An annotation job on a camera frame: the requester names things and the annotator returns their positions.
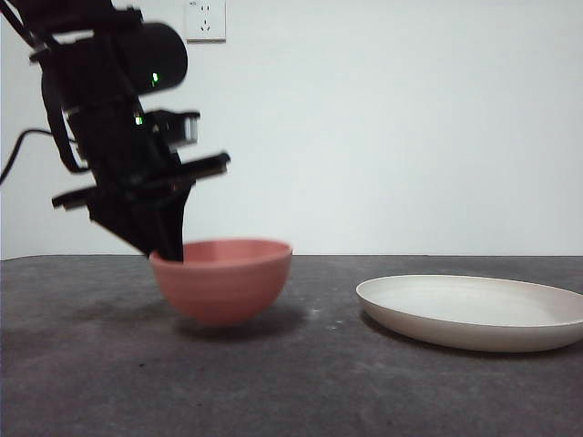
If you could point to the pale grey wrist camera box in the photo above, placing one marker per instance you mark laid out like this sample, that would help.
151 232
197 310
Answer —
189 127

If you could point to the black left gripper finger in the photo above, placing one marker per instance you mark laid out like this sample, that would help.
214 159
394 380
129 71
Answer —
127 223
175 218

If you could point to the white wall socket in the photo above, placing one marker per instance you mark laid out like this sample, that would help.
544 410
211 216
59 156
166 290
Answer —
207 34

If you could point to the red ribbed bowl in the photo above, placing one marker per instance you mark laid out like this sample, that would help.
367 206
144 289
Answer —
228 287

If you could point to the white shallow plate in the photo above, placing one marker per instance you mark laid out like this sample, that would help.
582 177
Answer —
455 309

